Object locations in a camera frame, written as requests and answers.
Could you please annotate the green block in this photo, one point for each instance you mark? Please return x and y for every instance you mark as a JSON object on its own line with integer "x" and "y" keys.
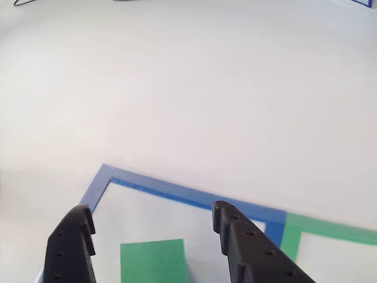
{"x": 147, "y": 262}

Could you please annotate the green square frame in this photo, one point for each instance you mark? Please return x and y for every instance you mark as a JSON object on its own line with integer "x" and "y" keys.
{"x": 290, "y": 238}

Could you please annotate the blue box with white print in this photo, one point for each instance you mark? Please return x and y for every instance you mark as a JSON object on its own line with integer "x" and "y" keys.
{"x": 362, "y": 2}

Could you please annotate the blue square frame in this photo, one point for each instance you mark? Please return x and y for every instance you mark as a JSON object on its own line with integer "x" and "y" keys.
{"x": 176, "y": 191}

